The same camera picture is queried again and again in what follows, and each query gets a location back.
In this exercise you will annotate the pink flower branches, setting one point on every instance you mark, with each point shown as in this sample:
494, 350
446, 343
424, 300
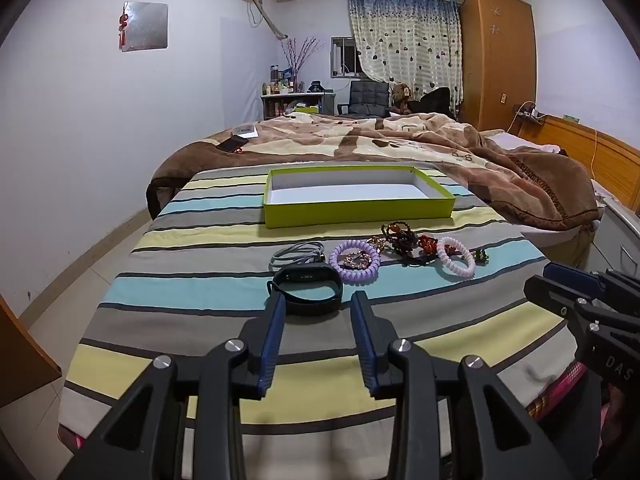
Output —
300, 55

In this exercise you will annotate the small green desk box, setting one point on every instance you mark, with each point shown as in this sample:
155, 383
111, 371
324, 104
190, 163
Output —
306, 109

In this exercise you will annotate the red knot wall ornament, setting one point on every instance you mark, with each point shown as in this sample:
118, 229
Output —
123, 22

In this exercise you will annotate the striped bed sheet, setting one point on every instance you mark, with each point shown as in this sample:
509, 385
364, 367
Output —
175, 285

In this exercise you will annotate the white nightstand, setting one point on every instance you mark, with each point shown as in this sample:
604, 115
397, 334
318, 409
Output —
620, 230

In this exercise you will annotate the white desk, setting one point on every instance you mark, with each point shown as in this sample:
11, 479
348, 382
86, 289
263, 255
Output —
300, 96

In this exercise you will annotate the heart print curtain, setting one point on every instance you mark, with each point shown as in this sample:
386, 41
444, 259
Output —
400, 40

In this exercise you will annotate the white pillow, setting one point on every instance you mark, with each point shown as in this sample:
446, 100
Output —
520, 141

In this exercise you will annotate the white card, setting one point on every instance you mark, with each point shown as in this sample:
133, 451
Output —
246, 131

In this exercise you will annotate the wooden door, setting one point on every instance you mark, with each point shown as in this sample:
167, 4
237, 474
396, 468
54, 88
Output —
20, 360

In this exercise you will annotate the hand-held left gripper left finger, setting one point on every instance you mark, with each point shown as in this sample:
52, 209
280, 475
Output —
272, 340

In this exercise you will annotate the brown teddy bear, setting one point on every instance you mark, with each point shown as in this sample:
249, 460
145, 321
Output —
400, 97

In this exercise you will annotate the black padded chair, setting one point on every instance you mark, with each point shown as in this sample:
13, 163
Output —
367, 95

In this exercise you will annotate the red knot amber charm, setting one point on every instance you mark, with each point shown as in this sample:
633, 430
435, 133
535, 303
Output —
427, 245

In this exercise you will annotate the air conditioner pipe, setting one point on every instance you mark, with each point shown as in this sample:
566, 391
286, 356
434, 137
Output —
267, 17

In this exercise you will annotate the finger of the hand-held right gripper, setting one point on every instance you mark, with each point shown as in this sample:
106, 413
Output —
550, 292
570, 274

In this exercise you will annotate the window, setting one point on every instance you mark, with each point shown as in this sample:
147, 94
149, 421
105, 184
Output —
342, 57

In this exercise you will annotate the wooden wardrobe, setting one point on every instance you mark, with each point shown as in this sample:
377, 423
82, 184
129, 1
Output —
495, 60

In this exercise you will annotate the green cardboard box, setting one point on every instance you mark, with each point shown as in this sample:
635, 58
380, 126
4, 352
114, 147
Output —
350, 212

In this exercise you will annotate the brown patterned blanket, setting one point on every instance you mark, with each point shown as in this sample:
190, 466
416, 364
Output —
400, 140

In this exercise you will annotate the pink patterned cloth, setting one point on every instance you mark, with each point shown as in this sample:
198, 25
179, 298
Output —
557, 395

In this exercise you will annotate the small green charm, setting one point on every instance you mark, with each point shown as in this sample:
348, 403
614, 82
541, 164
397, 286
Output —
481, 255

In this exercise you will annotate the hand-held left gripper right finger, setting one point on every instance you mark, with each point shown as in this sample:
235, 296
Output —
362, 340

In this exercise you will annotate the group of bottles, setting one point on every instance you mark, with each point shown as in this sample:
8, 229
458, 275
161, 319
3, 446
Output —
277, 85

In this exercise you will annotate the shiny wall panel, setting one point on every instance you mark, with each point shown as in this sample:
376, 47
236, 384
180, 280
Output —
147, 27

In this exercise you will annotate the black cloth pile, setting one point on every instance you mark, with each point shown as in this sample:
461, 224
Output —
435, 102

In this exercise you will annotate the black phone with red charm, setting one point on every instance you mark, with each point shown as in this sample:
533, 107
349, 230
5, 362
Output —
231, 143

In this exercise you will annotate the wooden headboard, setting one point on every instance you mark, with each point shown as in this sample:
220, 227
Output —
565, 135

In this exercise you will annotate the black fitness band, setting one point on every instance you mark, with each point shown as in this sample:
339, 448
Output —
305, 275

